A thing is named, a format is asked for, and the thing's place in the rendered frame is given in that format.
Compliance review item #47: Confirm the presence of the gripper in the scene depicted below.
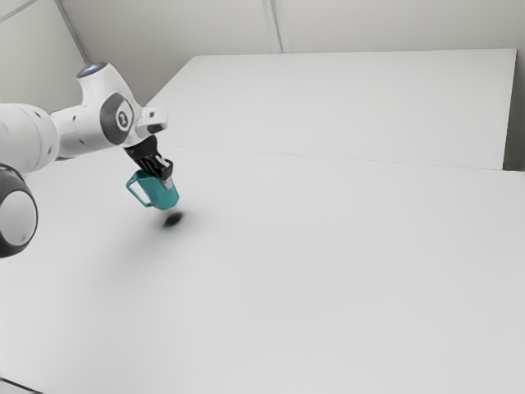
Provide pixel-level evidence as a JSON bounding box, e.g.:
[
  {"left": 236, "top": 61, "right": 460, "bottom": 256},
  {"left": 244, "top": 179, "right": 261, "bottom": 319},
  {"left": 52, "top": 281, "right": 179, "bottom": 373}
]
[{"left": 124, "top": 136, "right": 175, "bottom": 190}]

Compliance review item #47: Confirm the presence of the teal faceted mug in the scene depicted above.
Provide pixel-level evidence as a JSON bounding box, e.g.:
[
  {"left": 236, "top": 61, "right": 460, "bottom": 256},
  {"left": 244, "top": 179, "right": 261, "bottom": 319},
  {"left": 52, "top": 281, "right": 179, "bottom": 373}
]
[{"left": 126, "top": 169, "right": 180, "bottom": 211}]

